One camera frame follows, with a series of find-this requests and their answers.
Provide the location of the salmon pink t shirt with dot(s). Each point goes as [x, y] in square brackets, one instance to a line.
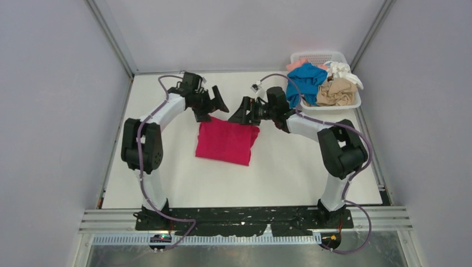
[296, 64]

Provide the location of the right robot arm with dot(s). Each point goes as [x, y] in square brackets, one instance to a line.
[343, 153]

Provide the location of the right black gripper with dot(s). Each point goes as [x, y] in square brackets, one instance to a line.
[241, 117]

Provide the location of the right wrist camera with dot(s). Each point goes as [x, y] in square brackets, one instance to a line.
[259, 92]

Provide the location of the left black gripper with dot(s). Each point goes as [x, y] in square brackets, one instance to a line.
[214, 104]

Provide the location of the beige t shirt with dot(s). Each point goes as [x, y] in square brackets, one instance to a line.
[337, 92]

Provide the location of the aluminium frame rail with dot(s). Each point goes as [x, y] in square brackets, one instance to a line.
[94, 221]

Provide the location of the blue t shirt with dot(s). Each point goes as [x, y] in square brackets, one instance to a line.
[306, 80]

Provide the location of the magenta t shirt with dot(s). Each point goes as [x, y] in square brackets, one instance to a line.
[224, 141]

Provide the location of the slotted cable duct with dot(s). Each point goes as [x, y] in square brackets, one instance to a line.
[166, 239]

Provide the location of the white t shirt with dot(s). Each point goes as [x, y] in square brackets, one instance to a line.
[343, 70]

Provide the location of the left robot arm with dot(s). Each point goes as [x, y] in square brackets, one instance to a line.
[142, 145]

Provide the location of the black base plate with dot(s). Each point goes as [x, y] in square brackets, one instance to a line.
[242, 221]

